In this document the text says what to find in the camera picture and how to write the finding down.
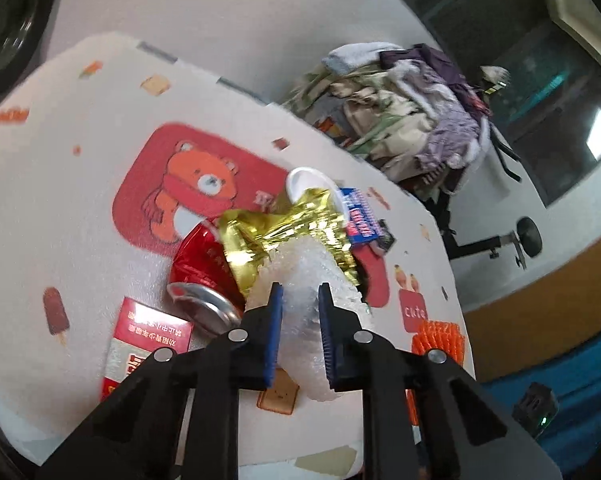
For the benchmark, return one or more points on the orange foam fruit net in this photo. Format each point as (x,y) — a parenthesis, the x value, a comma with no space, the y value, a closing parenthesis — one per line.
(438,337)

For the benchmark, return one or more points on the red cigarette box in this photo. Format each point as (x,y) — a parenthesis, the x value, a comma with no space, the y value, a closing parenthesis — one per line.
(140,330)

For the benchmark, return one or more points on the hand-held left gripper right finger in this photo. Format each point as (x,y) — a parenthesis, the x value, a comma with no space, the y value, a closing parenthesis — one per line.
(325,330)

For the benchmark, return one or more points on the pile of clothes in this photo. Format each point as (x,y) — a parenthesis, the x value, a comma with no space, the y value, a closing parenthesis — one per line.
(405,110)

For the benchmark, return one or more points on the white foam fruit net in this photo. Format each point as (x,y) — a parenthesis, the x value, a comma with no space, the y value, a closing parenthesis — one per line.
(300,270)

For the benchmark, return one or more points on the small black device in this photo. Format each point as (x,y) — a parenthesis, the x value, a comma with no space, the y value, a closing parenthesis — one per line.
(533,400)

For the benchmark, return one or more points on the blue snack packet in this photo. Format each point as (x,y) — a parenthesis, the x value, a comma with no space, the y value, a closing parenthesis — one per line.
(360,220)

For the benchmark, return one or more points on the washing machine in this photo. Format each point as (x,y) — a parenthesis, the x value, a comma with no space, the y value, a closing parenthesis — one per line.
(10,25)

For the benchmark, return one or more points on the gold foil wrapper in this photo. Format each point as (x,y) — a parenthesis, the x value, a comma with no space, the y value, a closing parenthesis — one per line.
(275,230)

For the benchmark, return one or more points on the black exercise bike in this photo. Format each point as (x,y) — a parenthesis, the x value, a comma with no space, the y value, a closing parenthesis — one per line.
(528,235)

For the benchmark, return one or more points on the crushed red can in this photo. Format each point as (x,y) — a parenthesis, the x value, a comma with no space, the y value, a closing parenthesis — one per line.
(200,265)

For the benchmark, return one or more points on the white paper cup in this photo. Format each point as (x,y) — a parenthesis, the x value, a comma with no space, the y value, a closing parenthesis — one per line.
(303,180)

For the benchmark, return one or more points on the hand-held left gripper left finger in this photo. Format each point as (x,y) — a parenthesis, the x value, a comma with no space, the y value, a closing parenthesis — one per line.
(273,330)

